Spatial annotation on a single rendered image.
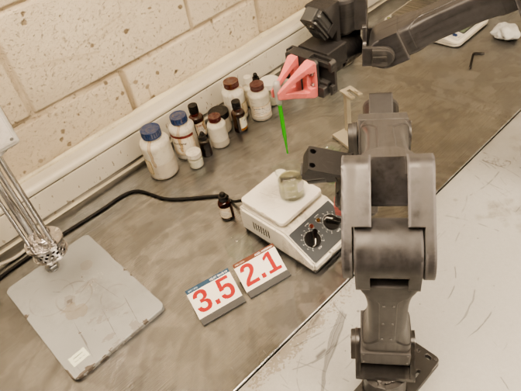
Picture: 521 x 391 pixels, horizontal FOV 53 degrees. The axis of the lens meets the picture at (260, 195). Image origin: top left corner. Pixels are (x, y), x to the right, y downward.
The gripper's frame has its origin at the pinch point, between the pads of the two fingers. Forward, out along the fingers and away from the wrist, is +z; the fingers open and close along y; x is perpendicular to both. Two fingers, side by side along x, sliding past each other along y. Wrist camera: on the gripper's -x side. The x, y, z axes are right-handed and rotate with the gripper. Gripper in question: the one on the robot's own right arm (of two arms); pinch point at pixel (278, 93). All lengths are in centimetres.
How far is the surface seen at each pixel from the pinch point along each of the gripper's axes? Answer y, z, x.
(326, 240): 9.8, 1.9, 28.5
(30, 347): -19, 53, 33
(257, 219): -2.8, 7.6, 25.9
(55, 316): -21, 46, 32
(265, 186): -6.3, 1.5, 23.6
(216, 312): 3.0, 25.4, 32.0
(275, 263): 4.6, 11.1, 30.6
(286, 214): 2.6, 4.7, 23.6
